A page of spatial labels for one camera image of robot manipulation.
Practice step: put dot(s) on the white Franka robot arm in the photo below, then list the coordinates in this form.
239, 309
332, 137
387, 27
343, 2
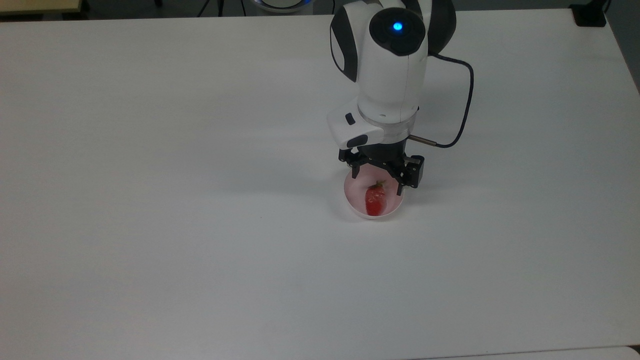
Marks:
392, 75

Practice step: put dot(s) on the tan wooden board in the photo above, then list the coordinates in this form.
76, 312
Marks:
40, 5

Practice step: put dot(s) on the pink plastic bowl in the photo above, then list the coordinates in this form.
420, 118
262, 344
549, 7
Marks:
356, 201

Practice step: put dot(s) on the red strawberry with green leaves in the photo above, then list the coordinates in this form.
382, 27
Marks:
376, 201

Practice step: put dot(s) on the black corner table clamp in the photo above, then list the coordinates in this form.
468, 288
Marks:
590, 15

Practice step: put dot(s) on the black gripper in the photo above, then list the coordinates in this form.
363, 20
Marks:
385, 156

